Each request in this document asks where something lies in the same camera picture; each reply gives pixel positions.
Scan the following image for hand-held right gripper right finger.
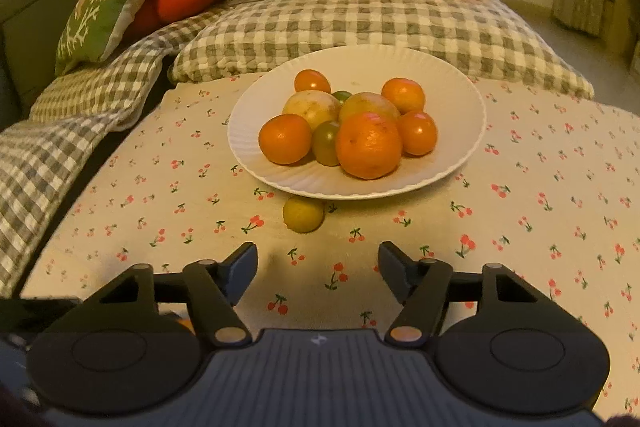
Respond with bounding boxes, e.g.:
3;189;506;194
377;241;551;349

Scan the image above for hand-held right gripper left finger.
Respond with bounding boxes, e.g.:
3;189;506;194
90;241;259;349

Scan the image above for large mandarin orange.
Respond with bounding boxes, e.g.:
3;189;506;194
335;112;403;180

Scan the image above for small mandarin orange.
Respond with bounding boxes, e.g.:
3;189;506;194
258;113;313;166
294;69;332;95
396;111;438;156
381;77;426;115

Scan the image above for white paper plate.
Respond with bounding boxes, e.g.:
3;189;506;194
227;46;487;200

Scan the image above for yellow-green lime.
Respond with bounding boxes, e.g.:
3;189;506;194
283;198;325;234

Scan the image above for cherry print tablecloth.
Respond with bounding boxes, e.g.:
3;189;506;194
20;72;640;427

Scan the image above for yellow passion fruit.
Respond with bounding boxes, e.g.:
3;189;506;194
282;90;342;130
340;92;401;122

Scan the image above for grey checked blanket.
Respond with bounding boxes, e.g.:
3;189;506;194
0;14;226;298

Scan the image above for grey checked pillow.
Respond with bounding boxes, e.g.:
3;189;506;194
167;0;596;100

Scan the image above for green white patterned pillow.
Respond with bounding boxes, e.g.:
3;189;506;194
54;0;188;78

